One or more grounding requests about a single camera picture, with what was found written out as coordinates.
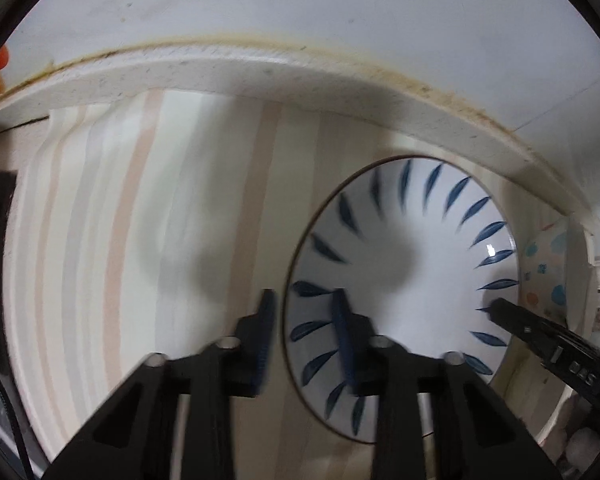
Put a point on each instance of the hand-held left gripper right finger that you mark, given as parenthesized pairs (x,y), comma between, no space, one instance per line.
(342,342)

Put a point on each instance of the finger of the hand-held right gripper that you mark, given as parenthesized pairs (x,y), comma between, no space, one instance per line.
(512,316)

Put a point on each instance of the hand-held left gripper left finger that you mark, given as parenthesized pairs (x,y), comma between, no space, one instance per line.
(264,342)

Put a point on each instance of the white spotted bowl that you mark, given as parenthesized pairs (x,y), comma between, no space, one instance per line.
(545,260)

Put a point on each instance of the white plate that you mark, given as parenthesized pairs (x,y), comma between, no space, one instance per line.
(580,280)

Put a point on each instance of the blue leaf pattern plate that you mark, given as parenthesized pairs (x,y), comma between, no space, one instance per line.
(430,220)

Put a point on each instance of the striped tablecloth with cat print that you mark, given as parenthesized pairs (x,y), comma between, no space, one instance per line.
(155,210)

